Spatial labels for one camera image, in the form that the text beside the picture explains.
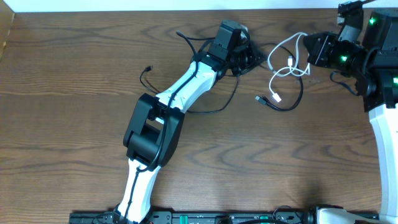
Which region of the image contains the black USB cable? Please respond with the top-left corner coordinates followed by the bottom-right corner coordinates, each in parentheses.
top-left (139, 42), bottom-right (304, 114)

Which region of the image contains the left camera cable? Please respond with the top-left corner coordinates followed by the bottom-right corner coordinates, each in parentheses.
top-left (110, 30), bottom-right (215, 223)

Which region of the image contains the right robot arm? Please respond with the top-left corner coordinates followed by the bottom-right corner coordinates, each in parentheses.
top-left (303, 1), bottom-right (397, 223)

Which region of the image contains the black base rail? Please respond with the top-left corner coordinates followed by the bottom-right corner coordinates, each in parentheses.
top-left (68, 210), bottom-right (379, 224)

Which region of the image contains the white USB cable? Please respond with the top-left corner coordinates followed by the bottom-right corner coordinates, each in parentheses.
top-left (266, 31), bottom-right (311, 103)

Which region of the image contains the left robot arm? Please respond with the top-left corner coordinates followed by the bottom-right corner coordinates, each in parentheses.
top-left (113, 20), bottom-right (263, 223)

